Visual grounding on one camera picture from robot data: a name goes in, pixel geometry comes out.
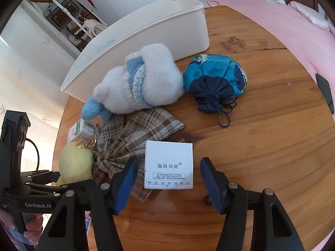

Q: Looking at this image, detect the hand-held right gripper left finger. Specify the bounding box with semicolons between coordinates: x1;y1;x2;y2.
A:
35;158;139;251

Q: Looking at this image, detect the black flat device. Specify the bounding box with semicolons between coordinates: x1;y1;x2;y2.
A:
315;73;335;114

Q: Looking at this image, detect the person's left hand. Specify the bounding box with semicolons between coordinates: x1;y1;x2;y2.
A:
23;213;44;244

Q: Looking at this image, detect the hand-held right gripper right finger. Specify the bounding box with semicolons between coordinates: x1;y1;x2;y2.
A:
200;157;305;251

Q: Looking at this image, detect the grey blue hanging bag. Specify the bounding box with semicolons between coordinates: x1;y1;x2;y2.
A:
43;0;93;33

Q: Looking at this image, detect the white plastic storage bin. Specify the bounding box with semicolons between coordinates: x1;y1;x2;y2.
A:
60;0;210;104

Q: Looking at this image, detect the pink white pillow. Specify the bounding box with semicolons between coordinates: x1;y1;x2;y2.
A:
289;0;331;30

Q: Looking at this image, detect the white plush toy blue sweater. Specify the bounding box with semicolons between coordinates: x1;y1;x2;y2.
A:
81;43;185;123

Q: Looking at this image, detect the cream hanging bag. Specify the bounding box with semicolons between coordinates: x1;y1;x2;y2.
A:
65;18;108;52

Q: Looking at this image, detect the small white printed box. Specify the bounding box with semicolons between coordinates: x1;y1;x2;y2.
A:
144;140;194;189

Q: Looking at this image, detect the yellow plush chick keychain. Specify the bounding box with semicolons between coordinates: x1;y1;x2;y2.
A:
55;139;95;187

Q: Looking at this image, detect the blue floral drawstring pouch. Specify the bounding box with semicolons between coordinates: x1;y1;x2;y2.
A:
182;54;248;128

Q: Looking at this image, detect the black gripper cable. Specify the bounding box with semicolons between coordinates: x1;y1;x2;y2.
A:
24;138;40;172

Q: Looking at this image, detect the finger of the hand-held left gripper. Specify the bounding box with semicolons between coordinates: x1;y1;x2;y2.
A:
26;181;98;197
22;170;61;186

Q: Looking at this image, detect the brown plaid fabric bow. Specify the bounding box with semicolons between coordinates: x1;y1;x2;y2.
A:
92;106;185;204

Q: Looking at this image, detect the small white green carton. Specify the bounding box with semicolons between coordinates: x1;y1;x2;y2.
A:
67;118;97;145

